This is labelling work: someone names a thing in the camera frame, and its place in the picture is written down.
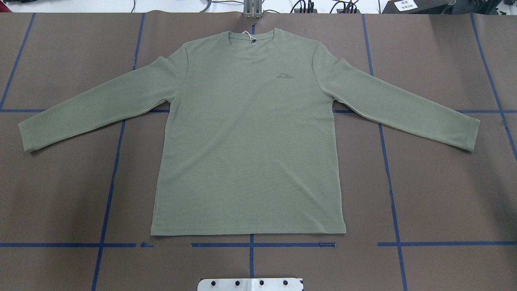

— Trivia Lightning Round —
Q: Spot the olive green long-sleeve shirt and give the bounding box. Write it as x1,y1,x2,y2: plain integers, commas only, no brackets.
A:
18,28,480,236

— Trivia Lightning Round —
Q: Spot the brown table mat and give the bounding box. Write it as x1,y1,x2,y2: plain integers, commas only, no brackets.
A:
1,11,516,291

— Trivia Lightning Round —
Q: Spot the aluminium frame post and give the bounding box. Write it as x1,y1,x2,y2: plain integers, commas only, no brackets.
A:
242,0,263,19

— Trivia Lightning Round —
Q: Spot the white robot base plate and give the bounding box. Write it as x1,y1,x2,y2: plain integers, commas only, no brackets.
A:
197,278,304,291

